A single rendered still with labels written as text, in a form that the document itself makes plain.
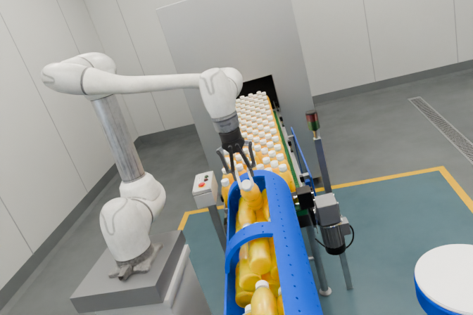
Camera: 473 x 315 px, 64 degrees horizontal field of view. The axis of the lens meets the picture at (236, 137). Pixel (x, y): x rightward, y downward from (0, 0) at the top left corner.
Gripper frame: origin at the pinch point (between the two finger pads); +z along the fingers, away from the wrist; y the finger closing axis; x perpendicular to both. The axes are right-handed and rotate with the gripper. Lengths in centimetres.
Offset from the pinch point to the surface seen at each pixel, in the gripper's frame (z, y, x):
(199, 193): 24, -30, 45
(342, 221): 63, 37, 47
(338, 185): 133, 60, 198
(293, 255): 14.7, 10.8, -29.4
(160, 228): 131, -123, 200
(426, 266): 31, 49, -29
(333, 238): 69, 30, 43
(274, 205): 12.2, 8.0, -3.3
